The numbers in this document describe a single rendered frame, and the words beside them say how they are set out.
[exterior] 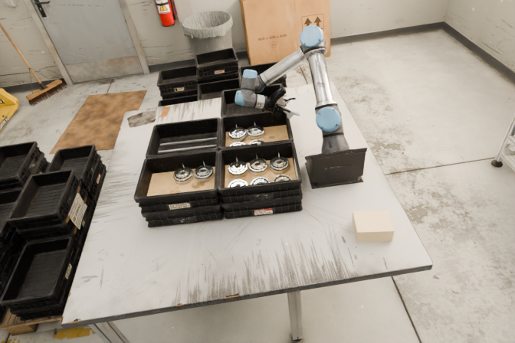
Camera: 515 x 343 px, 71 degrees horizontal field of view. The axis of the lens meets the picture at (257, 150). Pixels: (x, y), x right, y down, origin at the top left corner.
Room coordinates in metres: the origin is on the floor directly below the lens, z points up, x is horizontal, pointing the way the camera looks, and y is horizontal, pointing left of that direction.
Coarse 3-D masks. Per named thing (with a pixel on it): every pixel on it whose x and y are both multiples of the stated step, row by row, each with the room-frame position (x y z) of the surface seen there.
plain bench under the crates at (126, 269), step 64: (128, 128) 2.12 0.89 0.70; (128, 192) 1.47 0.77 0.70; (320, 192) 1.27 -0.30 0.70; (384, 192) 1.21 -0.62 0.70; (128, 256) 1.04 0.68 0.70; (192, 256) 0.99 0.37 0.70; (256, 256) 0.94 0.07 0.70; (320, 256) 0.89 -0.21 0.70; (384, 256) 0.85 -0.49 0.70; (64, 320) 0.76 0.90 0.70
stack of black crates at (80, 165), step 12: (60, 156) 2.25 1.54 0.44; (72, 156) 2.27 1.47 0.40; (84, 156) 2.27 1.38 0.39; (96, 156) 2.23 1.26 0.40; (48, 168) 2.06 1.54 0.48; (60, 168) 2.16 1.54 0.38; (84, 168) 2.00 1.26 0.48; (96, 168) 2.12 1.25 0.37; (84, 180) 1.93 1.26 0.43; (96, 180) 2.05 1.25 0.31; (96, 192) 1.96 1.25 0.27; (96, 204) 1.90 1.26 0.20
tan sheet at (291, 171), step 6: (228, 174) 1.37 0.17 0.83; (264, 174) 1.34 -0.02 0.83; (270, 174) 1.33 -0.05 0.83; (276, 174) 1.32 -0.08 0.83; (288, 174) 1.31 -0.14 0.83; (294, 174) 1.31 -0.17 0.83; (228, 180) 1.33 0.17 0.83; (234, 180) 1.32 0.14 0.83; (246, 180) 1.31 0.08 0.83; (252, 180) 1.30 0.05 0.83; (270, 180) 1.29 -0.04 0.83
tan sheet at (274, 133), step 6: (276, 126) 1.73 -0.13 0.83; (282, 126) 1.72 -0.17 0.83; (228, 132) 1.73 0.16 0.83; (246, 132) 1.71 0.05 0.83; (264, 132) 1.68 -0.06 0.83; (270, 132) 1.68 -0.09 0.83; (276, 132) 1.67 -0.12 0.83; (282, 132) 1.66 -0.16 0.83; (228, 138) 1.68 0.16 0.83; (246, 138) 1.66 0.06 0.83; (264, 138) 1.63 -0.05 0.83; (270, 138) 1.63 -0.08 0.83; (276, 138) 1.62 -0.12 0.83; (282, 138) 1.61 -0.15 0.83; (288, 138) 1.60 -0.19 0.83; (228, 144) 1.62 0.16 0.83
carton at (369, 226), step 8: (360, 216) 1.03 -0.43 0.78; (368, 216) 1.02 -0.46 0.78; (376, 216) 1.02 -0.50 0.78; (384, 216) 1.01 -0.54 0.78; (360, 224) 0.98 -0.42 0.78; (368, 224) 0.98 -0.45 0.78; (376, 224) 0.97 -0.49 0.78; (384, 224) 0.96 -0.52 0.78; (360, 232) 0.94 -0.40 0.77; (368, 232) 0.94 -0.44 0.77; (376, 232) 0.93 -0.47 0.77; (384, 232) 0.93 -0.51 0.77; (392, 232) 0.92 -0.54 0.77; (360, 240) 0.94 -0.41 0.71; (368, 240) 0.94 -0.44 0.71; (376, 240) 0.93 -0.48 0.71; (384, 240) 0.93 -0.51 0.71
